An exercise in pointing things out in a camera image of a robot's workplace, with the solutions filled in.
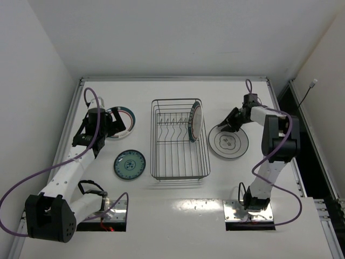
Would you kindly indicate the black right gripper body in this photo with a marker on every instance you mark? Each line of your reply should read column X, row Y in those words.
column 233, row 118

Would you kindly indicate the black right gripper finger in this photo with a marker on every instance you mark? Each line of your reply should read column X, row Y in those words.
column 228, row 128
column 231, row 119

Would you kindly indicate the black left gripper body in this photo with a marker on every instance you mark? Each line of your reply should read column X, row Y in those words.
column 112, row 123

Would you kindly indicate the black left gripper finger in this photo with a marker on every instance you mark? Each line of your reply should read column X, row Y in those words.
column 116, row 114
column 114, row 130

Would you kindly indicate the white plate with flower motif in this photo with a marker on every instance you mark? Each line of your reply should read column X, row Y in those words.
column 228, row 145

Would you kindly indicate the green red rimmed plate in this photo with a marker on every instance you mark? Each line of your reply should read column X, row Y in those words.
column 128, row 119
column 195, row 121

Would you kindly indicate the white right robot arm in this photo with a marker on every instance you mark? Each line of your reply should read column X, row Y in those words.
column 279, row 145

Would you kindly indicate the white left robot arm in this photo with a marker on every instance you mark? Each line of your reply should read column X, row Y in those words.
column 52, row 215

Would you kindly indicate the blue patterned small plate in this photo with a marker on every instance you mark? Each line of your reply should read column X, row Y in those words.
column 129, row 165

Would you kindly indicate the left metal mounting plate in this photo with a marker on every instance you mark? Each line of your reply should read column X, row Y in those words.
column 115, row 215

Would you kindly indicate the metal mounting plate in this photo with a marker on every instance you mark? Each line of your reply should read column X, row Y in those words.
column 115, row 215
column 234, row 212

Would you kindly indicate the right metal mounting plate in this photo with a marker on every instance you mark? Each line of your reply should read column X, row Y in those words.
column 234, row 212

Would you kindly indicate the metal wire dish rack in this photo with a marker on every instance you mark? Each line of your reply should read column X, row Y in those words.
column 173, row 155

